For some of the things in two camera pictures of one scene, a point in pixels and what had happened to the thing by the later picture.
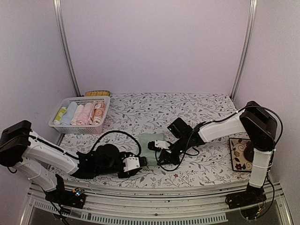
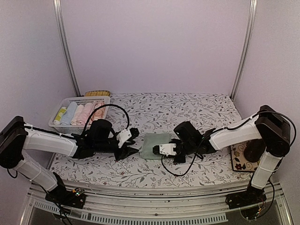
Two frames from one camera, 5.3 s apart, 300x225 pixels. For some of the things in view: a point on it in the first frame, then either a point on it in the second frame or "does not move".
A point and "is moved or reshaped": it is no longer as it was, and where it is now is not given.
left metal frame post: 65,46 does not move
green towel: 150,154 is moved or reshaped
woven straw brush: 98,93 does not move
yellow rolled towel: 56,122 does not move
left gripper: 127,154 → 126,151
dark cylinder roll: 249,151 does not move
